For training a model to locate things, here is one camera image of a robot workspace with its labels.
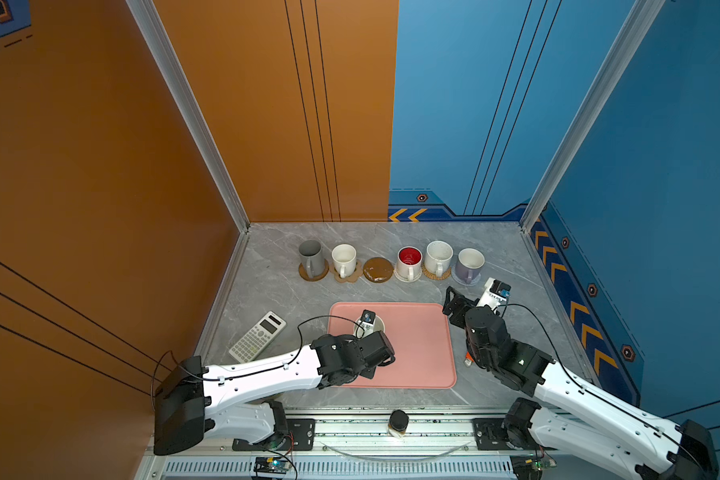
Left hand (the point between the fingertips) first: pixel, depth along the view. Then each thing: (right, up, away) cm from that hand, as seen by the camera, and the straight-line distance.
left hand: (369, 352), depth 78 cm
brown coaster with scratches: (+3, +20, +28) cm, 35 cm away
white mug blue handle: (+3, +7, -1) cm, 8 cm away
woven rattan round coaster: (+22, +18, +24) cm, 37 cm away
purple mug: (+35, +23, +25) cm, 49 cm away
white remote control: (-34, +1, +11) cm, 36 cm away
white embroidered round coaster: (+12, +17, +22) cm, 31 cm away
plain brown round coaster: (-21, +20, +17) cm, 34 cm away
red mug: (+13, +22, +22) cm, 34 cm away
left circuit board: (-24, -24, -7) cm, 35 cm away
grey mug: (-19, +25, +19) cm, 36 cm away
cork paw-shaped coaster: (-4, +20, +27) cm, 34 cm away
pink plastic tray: (+17, 0, +13) cm, 21 cm away
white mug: (-8, +24, +20) cm, 33 cm away
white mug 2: (+24, +24, +27) cm, 44 cm away
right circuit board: (+38, -25, -7) cm, 46 cm away
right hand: (+22, +15, -1) cm, 27 cm away
